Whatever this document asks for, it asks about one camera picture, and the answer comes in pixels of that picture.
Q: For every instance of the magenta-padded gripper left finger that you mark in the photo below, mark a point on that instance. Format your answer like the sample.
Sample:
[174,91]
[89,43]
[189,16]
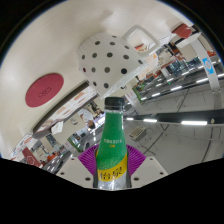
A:
[75,171]

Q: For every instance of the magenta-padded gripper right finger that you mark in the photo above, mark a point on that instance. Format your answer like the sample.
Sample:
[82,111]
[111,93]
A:
[149,170]

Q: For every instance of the green-labelled clear drink bottle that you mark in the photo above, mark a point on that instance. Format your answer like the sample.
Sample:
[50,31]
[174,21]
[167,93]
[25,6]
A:
[112,150]

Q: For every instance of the ceiling air conditioner unit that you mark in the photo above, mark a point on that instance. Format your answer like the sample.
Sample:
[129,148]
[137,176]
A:
[137,133]

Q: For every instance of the red paper cup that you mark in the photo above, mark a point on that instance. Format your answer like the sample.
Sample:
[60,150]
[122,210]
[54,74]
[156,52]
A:
[30,156]

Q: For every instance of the crumpled white napkin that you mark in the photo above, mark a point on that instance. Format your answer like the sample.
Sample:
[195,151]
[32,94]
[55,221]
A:
[57,127]

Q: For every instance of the person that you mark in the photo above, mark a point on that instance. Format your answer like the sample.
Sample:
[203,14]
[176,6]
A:
[91,125]

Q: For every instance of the dark tray with menu sheet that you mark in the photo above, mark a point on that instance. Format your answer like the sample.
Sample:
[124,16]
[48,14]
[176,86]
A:
[63,111]

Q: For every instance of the ceiling lights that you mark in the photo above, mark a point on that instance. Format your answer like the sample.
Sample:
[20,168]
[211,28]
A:
[194,122]

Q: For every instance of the flat round red coaster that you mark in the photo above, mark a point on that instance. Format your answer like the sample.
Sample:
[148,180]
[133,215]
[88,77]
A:
[44,90]

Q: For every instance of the white polka-dot mug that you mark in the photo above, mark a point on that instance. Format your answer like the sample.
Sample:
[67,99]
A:
[106,61]

